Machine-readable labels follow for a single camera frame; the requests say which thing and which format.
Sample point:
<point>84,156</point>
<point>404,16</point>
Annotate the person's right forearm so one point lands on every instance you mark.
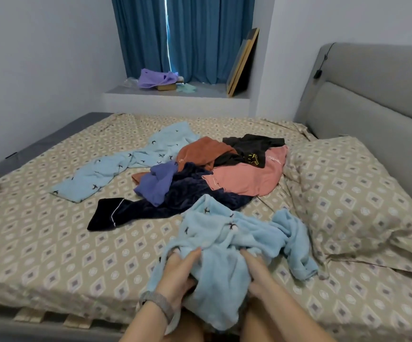
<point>291,320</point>

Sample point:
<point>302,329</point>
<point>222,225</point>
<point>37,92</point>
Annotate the teal small item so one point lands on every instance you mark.
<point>186,87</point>

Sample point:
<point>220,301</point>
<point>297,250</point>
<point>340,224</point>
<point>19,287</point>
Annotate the grey upholstered headboard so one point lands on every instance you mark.
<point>377,103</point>

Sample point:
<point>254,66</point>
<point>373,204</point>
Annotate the purple cloth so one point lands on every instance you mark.
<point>156,77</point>

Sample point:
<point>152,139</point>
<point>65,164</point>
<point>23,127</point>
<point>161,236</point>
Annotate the grey band wristwatch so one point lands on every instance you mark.
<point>157,305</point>

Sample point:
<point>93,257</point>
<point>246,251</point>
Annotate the leaning wooden picture frames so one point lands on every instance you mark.
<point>241,64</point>

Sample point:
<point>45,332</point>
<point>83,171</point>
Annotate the person's left hand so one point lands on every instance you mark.
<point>179,275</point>

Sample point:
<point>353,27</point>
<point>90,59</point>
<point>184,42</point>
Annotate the navy velvet garment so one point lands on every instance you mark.
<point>184,196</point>

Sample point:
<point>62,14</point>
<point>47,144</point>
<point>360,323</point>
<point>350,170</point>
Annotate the patterned beige pillow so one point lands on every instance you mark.
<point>355,203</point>

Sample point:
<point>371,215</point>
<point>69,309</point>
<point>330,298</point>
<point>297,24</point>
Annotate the rust brown garment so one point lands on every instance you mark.
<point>202,151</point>

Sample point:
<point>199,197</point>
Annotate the blue curtain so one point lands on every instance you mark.
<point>199,35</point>

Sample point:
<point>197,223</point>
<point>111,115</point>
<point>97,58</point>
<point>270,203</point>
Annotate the purple-blue garment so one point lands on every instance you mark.
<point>156,183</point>

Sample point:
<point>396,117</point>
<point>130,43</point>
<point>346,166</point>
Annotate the black garment yellow print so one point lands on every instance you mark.
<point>252,147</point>

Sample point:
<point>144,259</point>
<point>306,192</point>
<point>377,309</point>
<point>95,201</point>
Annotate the light blue fleece pajama pants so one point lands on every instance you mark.
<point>106,168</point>

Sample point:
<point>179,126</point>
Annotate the pink shirt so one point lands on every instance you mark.
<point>252,178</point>

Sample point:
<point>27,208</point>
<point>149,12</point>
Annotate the person's right hand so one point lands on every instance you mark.
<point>259,278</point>

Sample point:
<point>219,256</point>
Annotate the bed with patterned beige sheet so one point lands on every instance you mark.
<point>49,245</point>

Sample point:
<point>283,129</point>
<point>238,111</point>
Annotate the person's left leg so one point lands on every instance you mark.
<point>188,329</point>

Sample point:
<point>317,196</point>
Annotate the light blue fleece garment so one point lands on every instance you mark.
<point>224,238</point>

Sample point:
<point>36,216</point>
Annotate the small wooden box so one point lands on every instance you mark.
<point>167,87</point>

